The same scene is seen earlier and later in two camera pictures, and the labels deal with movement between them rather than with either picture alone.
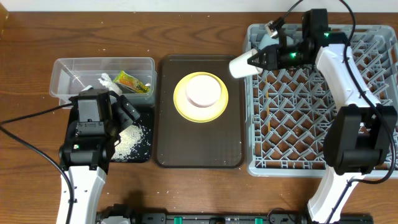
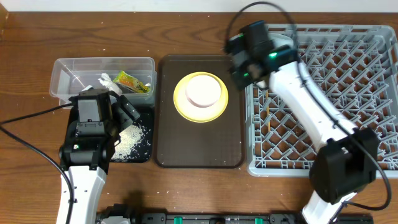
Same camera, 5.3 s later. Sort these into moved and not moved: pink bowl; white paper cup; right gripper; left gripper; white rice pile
Moved: white paper cup; right gripper
Not moved: left gripper; white rice pile; pink bowl
